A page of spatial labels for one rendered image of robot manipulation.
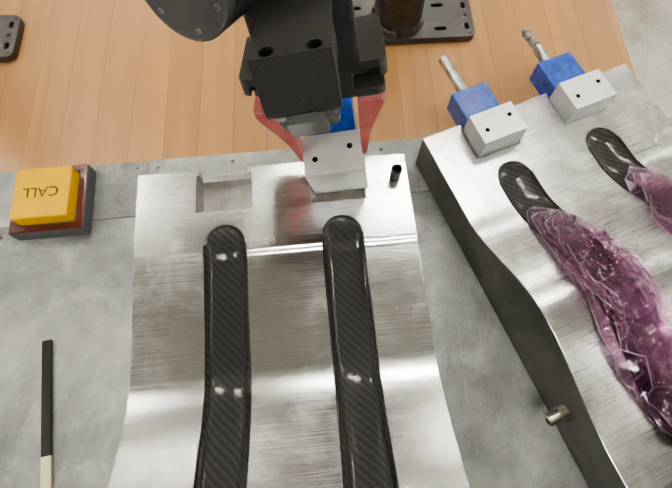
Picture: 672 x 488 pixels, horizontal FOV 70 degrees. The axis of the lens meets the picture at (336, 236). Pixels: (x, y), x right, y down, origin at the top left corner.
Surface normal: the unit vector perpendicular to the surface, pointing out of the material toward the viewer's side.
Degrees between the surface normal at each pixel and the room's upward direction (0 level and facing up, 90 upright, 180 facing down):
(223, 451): 27
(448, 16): 0
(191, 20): 76
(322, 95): 69
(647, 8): 0
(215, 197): 0
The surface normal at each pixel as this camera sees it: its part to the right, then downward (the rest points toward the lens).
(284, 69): 0.02, 0.75
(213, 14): -0.45, 0.72
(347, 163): -0.13, -0.19
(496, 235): -0.15, -0.67
